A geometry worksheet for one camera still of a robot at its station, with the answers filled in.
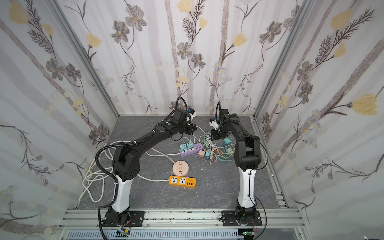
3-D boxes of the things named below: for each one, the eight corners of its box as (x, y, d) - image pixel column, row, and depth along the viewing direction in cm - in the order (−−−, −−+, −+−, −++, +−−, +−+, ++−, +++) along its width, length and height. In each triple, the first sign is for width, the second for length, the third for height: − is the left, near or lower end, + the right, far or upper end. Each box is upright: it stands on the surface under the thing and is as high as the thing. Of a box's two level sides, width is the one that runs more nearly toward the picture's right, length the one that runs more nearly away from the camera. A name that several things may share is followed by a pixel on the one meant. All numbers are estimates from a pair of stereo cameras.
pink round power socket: (172, 175, 91) (171, 173, 88) (173, 162, 96) (173, 160, 94) (188, 175, 91) (188, 173, 89) (188, 162, 97) (188, 160, 94)
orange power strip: (168, 186, 87) (167, 184, 84) (170, 176, 90) (169, 174, 88) (195, 188, 86) (195, 186, 84) (196, 179, 90) (196, 177, 87)
